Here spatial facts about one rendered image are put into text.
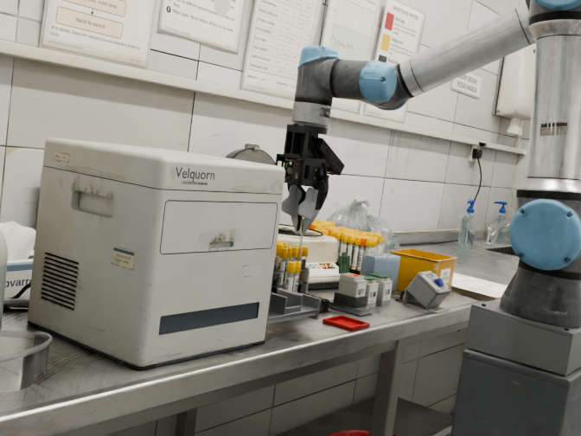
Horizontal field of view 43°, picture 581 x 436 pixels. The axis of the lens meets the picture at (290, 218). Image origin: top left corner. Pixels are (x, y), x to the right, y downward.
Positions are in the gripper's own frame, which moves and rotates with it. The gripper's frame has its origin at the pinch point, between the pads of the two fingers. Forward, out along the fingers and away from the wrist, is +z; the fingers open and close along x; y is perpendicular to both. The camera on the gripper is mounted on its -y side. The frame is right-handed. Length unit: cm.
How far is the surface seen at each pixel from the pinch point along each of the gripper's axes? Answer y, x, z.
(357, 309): -10.6, 9.2, 16.5
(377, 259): -30.9, 1.0, 8.6
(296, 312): 14.9, 11.6, 13.9
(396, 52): -112, -48, -53
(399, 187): -133, -50, -5
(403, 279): -45.9, 0.9, 14.5
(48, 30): 29, -50, -33
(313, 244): -26.3, -14.7, 7.6
